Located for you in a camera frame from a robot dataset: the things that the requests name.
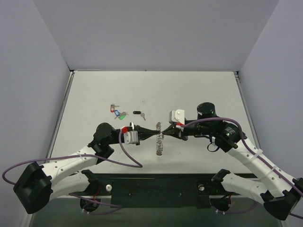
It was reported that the white disc wire keyring holder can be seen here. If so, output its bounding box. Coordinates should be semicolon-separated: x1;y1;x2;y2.
156;122;163;156

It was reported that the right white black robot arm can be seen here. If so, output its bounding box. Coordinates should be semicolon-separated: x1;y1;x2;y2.
162;102;303;220

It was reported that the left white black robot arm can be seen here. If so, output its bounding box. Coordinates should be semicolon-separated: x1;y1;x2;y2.
13;122;160;214

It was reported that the green key tag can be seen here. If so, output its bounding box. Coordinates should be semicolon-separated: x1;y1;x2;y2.
118;112;128;120

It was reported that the black tag silver key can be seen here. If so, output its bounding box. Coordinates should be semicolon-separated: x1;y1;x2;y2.
133;111;146;121

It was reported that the blue key tag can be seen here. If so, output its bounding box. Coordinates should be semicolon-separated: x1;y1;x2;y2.
114;110;120;119

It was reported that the red tag key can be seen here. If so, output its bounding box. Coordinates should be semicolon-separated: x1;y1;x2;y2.
110;104;119;113

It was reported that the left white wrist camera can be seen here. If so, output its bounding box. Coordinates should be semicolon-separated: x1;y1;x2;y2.
121;127;139;144

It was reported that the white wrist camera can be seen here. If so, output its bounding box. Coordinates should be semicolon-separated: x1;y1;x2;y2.
169;109;185;128
121;127;139;144

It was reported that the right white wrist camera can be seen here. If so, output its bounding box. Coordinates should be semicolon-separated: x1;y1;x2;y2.
169;109;185;128

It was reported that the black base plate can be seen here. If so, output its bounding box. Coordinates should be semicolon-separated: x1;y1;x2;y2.
66;173;240;209

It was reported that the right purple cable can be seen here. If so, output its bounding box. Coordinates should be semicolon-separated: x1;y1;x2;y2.
182;117;303;219

